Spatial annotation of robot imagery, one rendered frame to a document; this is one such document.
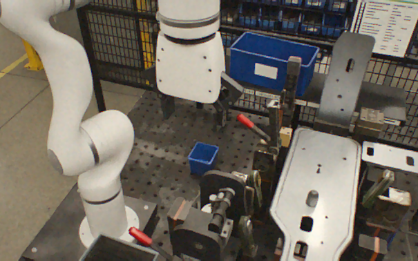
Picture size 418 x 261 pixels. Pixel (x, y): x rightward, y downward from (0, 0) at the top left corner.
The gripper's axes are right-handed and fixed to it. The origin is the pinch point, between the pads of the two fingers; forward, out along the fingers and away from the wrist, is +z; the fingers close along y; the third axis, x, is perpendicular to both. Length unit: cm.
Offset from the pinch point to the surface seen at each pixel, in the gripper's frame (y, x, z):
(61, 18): -210, 187, 83
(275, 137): 7, 39, 33
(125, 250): -10.3, -12.4, 27.9
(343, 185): 29, 39, 44
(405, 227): 55, 58, 73
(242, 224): 8.1, 7.5, 33.9
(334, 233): 29, 21, 44
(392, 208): 42, 34, 42
